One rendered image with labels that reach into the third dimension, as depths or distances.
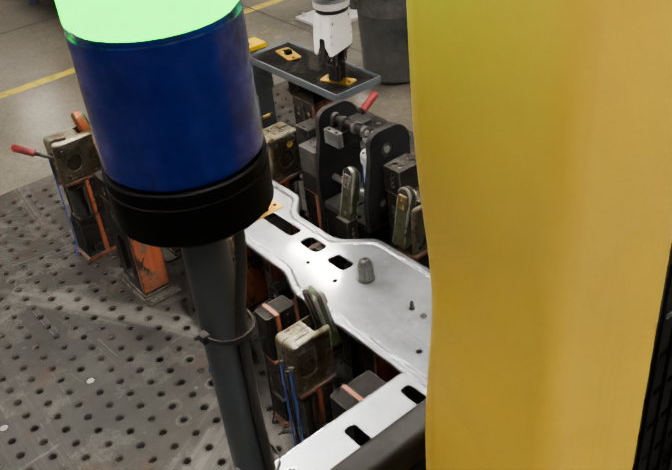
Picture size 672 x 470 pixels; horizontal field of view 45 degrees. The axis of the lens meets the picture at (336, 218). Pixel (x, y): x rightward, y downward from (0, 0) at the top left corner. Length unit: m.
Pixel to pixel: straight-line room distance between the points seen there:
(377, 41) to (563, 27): 4.27
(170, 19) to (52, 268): 2.06
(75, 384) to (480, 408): 1.55
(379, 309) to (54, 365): 0.85
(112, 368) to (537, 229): 1.66
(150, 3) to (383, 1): 4.19
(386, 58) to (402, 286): 3.15
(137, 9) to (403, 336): 1.19
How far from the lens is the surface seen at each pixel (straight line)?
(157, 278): 2.11
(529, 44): 0.33
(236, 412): 0.43
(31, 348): 2.10
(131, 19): 0.29
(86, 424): 1.86
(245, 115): 0.32
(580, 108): 0.33
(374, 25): 4.55
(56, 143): 2.15
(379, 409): 1.33
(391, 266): 1.60
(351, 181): 1.72
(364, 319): 1.48
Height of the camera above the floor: 1.97
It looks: 34 degrees down
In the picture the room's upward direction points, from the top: 6 degrees counter-clockwise
